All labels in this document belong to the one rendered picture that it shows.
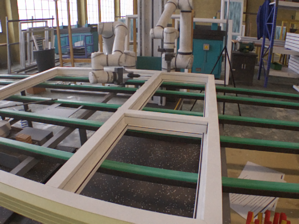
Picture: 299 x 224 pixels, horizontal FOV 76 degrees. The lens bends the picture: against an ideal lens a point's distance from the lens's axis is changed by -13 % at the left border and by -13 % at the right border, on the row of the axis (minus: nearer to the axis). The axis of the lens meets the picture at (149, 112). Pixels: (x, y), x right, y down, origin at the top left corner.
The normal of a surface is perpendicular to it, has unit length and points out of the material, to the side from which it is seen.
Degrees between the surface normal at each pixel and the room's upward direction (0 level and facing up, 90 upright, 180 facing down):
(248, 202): 0
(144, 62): 90
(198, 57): 90
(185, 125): 90
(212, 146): 0
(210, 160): 0
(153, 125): 90
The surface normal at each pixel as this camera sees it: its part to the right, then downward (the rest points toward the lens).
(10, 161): -0.25, 0.38
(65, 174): 0.00, -0.92
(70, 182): 0.97, 0.10
